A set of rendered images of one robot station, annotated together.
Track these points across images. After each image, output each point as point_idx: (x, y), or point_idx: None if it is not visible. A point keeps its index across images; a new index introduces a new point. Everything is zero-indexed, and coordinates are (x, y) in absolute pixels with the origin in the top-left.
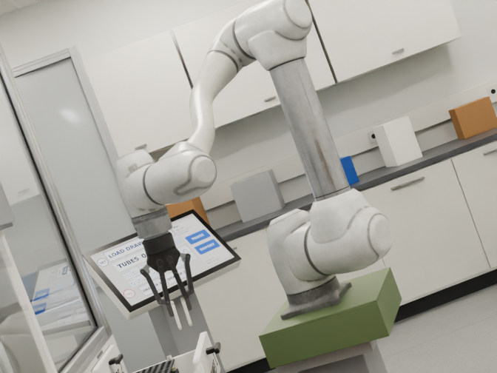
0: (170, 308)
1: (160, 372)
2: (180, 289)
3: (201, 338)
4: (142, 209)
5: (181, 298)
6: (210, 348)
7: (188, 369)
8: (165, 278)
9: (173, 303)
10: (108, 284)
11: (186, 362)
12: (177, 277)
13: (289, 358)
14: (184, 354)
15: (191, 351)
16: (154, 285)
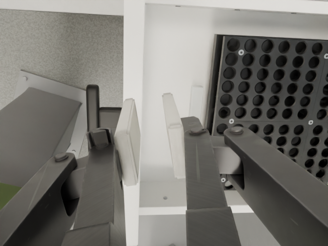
0: (190, 128)
1: (240, 106)
2: (111, 162)
3: (131, 187)
4: None
5: (129, 159)
6: (110, 119)
7: (180, 187)
8: (188, 207)
9: (170, 128)
10: None
11: (183, 196)
12: (99, 206)
13: (6, 188)
14: (183, 209)
15: (166, 211)
16: (279, 180)
